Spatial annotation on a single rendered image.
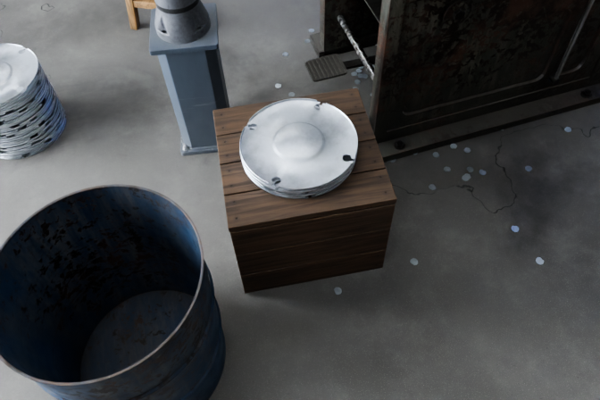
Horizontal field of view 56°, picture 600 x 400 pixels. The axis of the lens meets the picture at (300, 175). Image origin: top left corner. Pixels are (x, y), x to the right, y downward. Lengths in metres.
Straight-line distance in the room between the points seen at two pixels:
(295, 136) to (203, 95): 0.42
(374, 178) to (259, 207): 0.29
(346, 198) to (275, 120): 0.28
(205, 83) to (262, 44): 0.62
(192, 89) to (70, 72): 0.74
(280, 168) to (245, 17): 1.15
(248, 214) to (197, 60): 0.51
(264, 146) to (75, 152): 0.84
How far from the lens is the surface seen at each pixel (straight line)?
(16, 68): 2.02
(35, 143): 2.06
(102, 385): 1.11
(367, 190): 1.34
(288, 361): 1.52
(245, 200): 1.33
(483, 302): 1.64
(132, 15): 2.38
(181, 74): 1.65
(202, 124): 1.80
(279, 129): 1.40
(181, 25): 1.56
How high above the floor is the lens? 1.45
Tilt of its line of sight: 53 degrees down
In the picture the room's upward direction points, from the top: 2 degrees counter-clockwise
